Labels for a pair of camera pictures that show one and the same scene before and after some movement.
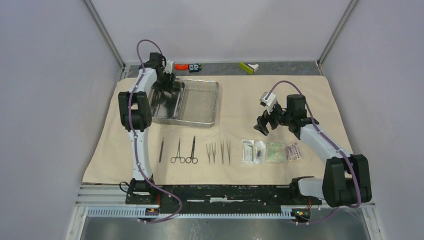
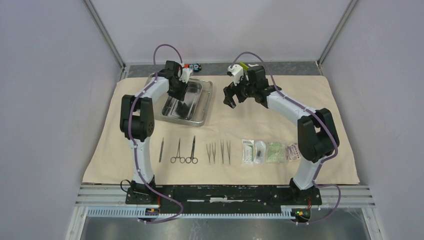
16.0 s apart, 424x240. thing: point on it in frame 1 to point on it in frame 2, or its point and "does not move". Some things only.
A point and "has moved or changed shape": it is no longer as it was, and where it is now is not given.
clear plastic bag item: x=260 y=157 does not move
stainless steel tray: x=167 y=105 has moved or changed shape
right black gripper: x=262 y=120 to x=229 y=91
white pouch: x=248 y=152 does not move
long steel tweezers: x=229 y=155 does not move
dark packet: x=293 y=152 does not move
